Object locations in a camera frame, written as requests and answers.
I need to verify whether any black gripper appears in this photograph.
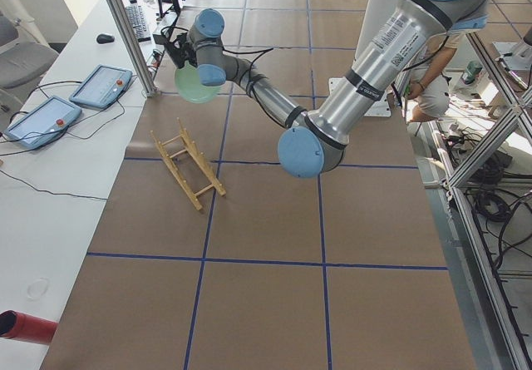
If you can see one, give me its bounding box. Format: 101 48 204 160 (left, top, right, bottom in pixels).
161 31 195 69

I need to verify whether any light green ceramic plate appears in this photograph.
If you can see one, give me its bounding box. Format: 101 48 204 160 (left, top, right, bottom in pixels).
175 62 221 104

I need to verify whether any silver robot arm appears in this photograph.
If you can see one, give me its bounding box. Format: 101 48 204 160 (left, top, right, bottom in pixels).
162 0 488 178

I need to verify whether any black keyboard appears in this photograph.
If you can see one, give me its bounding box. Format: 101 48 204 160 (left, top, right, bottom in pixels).
125 4 151 42

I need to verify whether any black computer mouse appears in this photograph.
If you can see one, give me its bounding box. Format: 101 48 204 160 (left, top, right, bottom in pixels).
96 33 115 44

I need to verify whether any far blue teach pendant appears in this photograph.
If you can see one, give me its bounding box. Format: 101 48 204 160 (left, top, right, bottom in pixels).
69 65 133 109

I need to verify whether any blue teach pendant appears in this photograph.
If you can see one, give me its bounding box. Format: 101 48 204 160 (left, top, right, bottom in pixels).
69 65 133 109
3 96 81 149

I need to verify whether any wooden dish rack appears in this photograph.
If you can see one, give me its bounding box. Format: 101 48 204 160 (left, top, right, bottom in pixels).
150 118 226 211

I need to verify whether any near blue teach pendant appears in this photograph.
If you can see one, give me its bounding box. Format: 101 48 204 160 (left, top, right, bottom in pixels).
3 96 81 149

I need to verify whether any grey office chair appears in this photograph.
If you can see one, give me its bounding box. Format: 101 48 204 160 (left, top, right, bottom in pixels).
1 14 59 99

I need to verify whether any person in beige clothes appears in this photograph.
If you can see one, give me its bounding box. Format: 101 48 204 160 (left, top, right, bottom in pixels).
408 32 466 123

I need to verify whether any red cylinder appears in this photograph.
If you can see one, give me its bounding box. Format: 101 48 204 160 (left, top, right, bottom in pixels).
1 310 58 345

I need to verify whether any aluminium frame post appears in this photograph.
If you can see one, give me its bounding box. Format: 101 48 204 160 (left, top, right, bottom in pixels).
106 0 158 97

